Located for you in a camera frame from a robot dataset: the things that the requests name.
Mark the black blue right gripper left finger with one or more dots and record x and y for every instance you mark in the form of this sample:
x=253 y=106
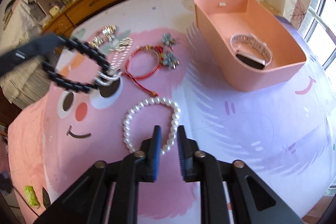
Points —
x=144 y=163

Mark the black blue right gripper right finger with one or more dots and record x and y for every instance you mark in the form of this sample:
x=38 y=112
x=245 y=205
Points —
x=196 y=165

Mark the green flower earring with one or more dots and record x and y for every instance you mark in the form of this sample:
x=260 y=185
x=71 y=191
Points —
x=168 y=40
x=169 y=60

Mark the pink band smart watch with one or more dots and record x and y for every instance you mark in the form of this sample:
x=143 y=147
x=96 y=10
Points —
x=249 y=48

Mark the pink plastic storage box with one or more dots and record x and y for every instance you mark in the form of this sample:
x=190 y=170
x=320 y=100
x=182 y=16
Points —
x=218 y=20

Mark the beige ruffled cloth cover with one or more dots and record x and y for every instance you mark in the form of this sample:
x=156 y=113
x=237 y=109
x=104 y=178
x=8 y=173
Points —
x=27 y=82

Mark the cartoon printed bed sheet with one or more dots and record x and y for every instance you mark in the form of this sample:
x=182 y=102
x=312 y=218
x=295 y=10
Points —
x=285 y=133

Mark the green wrapper on floor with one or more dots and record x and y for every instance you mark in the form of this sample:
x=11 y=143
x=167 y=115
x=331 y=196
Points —
x=31 y=196

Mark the window with metal frame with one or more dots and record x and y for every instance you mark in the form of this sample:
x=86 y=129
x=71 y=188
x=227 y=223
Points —
x=318 y=30

